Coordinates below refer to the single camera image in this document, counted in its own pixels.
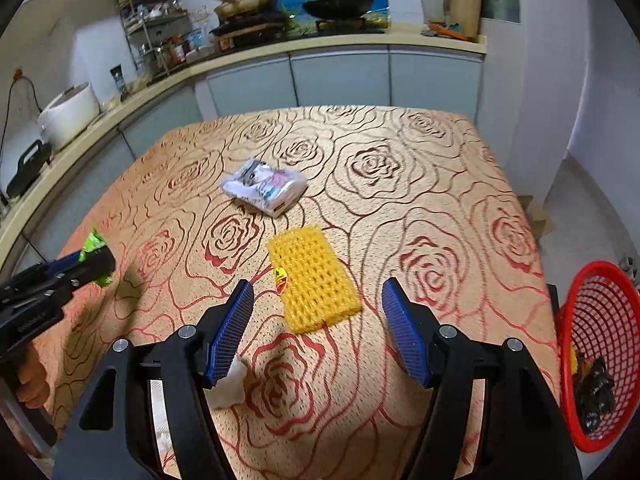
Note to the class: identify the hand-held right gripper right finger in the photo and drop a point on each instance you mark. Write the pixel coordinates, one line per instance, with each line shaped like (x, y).
(405, 330)

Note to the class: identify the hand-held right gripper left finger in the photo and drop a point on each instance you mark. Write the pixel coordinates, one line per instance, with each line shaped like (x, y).
(227, 330)

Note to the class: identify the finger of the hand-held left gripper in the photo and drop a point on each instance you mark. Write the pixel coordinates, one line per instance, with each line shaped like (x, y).
(65, 262)
(97, 265)

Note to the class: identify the green snack wrapper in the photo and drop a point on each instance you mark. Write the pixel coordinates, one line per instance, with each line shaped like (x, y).
(92, 245)

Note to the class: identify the black wrapper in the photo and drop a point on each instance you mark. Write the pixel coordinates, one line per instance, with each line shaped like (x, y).
(595, 395)

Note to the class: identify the red plastic mesh basket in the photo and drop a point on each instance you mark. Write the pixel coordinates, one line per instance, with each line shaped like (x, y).
(615, 310)

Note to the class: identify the person's left hand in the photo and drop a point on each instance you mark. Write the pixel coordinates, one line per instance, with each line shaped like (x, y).
(32, 380)

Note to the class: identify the white crumpled tissue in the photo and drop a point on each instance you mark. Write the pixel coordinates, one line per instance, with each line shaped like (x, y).
(227, 390)

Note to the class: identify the yellow foam fruit net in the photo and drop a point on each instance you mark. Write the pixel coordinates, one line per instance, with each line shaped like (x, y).
(312, 280)

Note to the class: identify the black countertop appliance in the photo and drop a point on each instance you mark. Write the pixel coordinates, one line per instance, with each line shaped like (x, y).
(27, 167)

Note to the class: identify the rose-patterned tablecloth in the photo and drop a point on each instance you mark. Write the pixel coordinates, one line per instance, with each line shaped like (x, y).
(400, 185)

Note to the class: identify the white rice cooker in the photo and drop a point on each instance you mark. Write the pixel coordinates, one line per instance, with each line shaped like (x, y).
(70, 115)

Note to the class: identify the white crumpled packet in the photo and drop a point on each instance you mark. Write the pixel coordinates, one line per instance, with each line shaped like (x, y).
(265, 185)

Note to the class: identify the cardboard piece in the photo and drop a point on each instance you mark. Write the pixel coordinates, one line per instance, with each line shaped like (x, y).
(537, 215)

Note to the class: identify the black-label packet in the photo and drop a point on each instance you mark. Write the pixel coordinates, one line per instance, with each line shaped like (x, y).
(119, 82)

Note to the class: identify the metal spice rack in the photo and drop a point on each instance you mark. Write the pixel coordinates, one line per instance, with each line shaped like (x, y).
(155, 30)

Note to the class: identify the grey kitchen base cabinets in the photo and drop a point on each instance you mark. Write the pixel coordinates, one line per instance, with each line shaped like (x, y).
(340, 80)

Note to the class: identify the black induction cooker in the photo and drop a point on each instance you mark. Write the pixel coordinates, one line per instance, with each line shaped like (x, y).
(247, 30)

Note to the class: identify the beige kitchen countertop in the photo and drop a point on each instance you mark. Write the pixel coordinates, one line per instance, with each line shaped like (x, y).
(400, 44)

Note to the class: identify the golden pan with lid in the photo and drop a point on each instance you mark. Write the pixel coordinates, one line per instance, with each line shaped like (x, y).
(245, 5)

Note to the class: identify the orange kitchen tool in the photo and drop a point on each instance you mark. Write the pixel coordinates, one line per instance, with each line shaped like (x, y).
(450, 31)

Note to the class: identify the white roll container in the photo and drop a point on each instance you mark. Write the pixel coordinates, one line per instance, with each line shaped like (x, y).
(431, 5)

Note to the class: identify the black wok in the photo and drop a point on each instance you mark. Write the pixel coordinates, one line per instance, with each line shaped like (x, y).
(337, 7)

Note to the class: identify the wooden cutting board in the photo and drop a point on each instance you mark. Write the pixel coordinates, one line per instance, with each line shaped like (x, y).
(467, 0)

